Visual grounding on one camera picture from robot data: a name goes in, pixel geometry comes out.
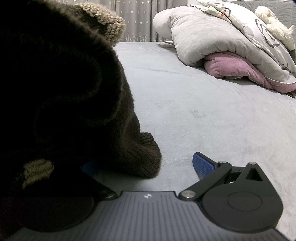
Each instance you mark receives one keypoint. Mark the grey bed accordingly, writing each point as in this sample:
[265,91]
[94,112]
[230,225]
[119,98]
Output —
[196,115]

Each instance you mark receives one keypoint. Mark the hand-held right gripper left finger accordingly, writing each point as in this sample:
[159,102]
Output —
[90,168]

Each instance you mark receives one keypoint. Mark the pink blanket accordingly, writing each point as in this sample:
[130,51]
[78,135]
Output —
[226,67]

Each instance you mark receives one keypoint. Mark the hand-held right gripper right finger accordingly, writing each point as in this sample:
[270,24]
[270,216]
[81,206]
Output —
[203,165]

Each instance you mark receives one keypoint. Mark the floral pillow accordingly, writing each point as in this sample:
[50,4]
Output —
[215,10]

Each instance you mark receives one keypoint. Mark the white plush toy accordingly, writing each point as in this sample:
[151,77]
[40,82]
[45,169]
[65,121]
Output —
[275,25]

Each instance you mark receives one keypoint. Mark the grey star-print curtain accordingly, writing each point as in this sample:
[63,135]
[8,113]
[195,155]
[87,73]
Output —
[138,20]

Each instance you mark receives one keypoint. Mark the grey headboard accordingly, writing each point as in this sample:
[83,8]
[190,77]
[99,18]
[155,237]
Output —
[284,9]

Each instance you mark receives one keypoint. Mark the brown knit sweater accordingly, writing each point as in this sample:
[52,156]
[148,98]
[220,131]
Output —
[69,92]

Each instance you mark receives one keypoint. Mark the grey quilt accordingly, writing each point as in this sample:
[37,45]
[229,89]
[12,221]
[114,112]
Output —
[196,34]

